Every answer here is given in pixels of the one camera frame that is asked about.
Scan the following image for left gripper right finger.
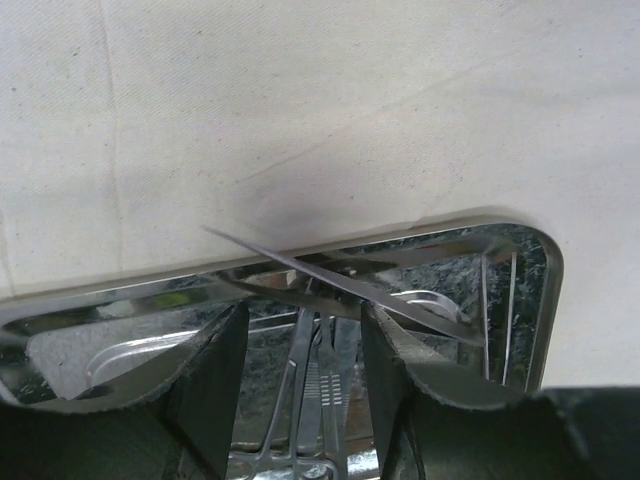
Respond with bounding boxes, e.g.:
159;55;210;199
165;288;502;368
361;303;639;479

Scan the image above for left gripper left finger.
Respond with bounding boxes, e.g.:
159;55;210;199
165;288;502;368
1;303;249;479

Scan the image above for steel instrument tray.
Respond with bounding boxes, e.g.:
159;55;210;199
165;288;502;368
1;220;563;479

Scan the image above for steel scalpel handle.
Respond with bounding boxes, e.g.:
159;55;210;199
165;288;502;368
318;314;351;479

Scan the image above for steel tweezers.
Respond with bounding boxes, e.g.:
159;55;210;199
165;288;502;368
480;252;518;385

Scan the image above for beige cloth wrap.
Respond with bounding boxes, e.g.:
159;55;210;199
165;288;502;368
1;1;639;385

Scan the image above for small steel scissors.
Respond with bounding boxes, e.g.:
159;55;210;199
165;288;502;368
202;225;484;349

